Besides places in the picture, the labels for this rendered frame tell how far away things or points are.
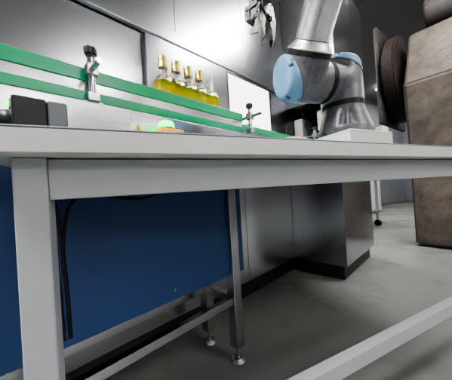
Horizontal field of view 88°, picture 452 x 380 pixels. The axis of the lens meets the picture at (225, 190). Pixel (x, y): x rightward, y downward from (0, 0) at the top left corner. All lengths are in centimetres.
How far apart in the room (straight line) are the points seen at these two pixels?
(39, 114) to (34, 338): 36
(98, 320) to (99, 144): 45
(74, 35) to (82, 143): 74
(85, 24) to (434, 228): 290
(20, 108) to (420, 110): 282
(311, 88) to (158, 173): 47
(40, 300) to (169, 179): 25
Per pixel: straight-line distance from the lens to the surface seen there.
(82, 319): 69
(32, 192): 42
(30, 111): 54
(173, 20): 137
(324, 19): 71
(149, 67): 112
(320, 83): 72
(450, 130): 282
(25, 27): 105
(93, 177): 42
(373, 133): 74
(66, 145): 38
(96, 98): 66
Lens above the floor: 65
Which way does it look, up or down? level
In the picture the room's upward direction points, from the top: 4 degrees counter-clockwise
